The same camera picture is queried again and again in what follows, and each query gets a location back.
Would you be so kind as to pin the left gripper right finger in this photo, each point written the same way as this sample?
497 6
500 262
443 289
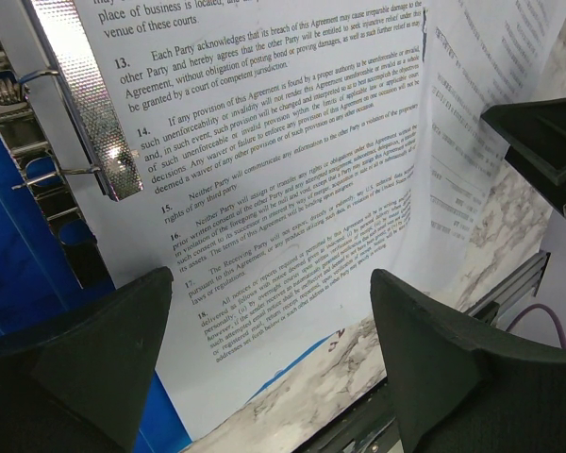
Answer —
521 407

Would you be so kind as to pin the black mounting rail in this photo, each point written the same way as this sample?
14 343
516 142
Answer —
432 367

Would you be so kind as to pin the blue plastic folder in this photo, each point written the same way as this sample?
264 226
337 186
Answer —
36 281

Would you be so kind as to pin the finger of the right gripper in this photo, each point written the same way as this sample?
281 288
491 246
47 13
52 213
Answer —
536 134

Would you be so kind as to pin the metal folder clip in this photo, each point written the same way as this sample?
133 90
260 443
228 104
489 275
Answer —
55 65

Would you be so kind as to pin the printed white paper sheets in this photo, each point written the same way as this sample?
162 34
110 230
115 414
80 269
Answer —
289 148

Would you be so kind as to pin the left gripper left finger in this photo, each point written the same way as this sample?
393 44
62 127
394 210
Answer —
78 382

